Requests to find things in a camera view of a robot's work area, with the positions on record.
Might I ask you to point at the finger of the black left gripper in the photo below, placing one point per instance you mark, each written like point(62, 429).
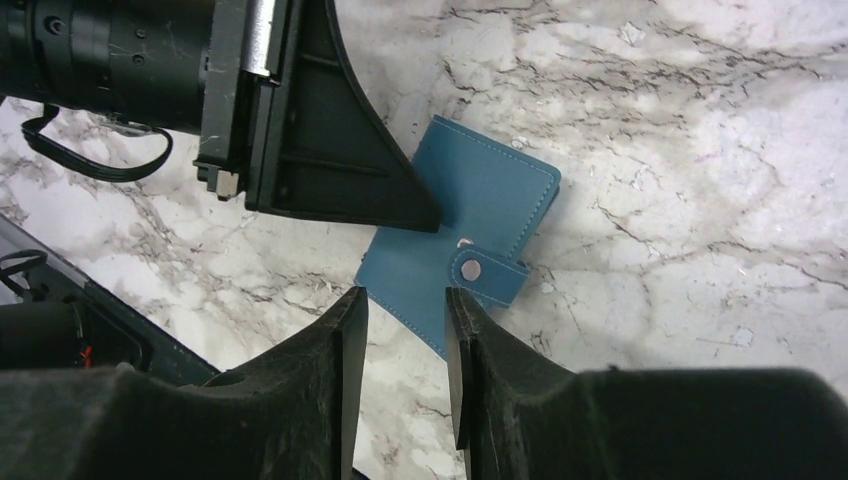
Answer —
point(319, 151)

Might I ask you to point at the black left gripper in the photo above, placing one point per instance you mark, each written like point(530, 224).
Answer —
point(219, 70)

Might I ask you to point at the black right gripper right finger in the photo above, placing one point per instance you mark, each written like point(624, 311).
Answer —
point(518, 415)

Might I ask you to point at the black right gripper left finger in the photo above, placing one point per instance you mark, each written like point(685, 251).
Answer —
point(289, 413)

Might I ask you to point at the blue leather card holder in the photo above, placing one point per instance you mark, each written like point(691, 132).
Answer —
point(493, 197)

